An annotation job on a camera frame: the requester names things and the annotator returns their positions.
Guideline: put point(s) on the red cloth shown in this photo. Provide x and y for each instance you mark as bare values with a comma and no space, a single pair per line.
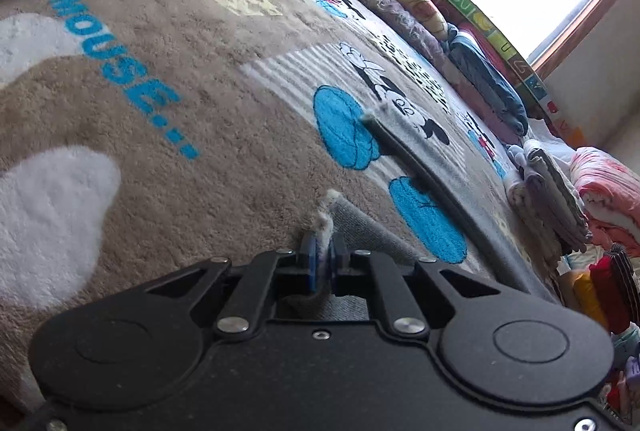
612,278

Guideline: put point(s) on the blue folded quilt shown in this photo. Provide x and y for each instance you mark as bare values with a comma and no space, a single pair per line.
487,73

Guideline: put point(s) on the printed cartoon blanket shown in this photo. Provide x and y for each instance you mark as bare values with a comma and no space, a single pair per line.
200,61

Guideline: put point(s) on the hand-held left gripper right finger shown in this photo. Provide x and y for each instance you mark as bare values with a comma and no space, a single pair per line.
336,268

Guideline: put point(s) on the yellow cloth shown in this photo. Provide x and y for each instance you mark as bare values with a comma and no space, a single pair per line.
589,298

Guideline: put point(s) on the colourful letter play mat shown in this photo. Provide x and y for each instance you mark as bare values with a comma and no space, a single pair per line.
465,6

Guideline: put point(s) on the pink floral quilt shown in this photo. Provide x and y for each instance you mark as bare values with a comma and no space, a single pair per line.
610,191

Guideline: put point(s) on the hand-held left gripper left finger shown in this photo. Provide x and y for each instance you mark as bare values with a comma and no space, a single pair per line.
311,263

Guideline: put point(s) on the grey fleece garment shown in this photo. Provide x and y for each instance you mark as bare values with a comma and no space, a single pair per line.
352,223

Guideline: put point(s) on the stack of folded clothes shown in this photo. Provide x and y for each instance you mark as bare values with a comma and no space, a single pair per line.
550,201

